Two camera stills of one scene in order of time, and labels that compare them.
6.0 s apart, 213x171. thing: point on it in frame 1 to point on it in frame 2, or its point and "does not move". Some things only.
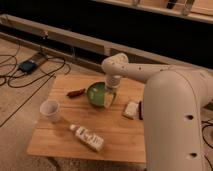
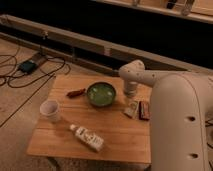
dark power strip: (28, 65) does not move
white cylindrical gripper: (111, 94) to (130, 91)
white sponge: (131, 110) does not move
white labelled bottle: (90, 139) does not move
